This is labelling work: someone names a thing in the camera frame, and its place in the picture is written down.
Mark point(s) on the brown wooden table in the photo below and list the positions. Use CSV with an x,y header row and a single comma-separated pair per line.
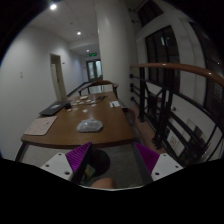
x,y
98,118

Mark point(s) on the green exit sign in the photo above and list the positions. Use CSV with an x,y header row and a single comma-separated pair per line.
x,y
92,54

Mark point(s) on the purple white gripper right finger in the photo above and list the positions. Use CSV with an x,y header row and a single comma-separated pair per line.
x,y
157,165

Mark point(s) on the clear plastic bag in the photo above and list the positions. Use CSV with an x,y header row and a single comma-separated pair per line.
x,y
89,125

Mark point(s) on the white paper booklet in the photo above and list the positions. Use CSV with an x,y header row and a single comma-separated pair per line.
x,y
114,104

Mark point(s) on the black table pedestal base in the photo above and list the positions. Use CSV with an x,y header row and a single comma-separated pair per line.
x,y
99,161

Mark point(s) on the beige paper sheet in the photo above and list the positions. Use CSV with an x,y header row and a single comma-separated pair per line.
x,y
40,126

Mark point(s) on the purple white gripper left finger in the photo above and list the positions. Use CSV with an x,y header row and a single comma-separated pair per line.
x,y
72,165

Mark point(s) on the black computer mouse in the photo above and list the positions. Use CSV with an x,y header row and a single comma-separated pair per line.
x,y
68,106

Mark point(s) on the black laptop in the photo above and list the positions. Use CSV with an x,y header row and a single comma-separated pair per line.
x,y
54,108

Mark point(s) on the white open door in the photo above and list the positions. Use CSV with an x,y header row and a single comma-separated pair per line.
x,y
57,77

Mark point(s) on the double glass door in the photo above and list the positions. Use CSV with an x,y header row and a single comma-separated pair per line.
x,y
94,70

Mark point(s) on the wooden handrail black railing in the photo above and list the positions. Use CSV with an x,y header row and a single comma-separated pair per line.
x,y
184,104

